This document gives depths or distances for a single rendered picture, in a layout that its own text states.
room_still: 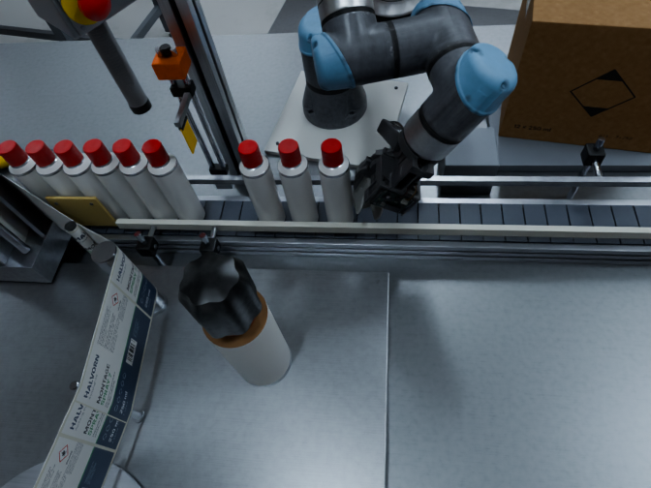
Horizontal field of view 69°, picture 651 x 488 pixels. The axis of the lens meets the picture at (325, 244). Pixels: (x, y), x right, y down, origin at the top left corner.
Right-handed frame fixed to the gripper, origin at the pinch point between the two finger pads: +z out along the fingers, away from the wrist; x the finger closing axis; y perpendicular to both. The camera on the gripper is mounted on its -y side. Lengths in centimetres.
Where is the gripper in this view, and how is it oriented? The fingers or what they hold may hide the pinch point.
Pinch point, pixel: (359, 200)
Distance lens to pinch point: 86.6
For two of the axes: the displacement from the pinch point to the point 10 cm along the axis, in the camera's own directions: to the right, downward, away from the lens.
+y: -0.8, 8.6, -5.1
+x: 9.1, 2.8, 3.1
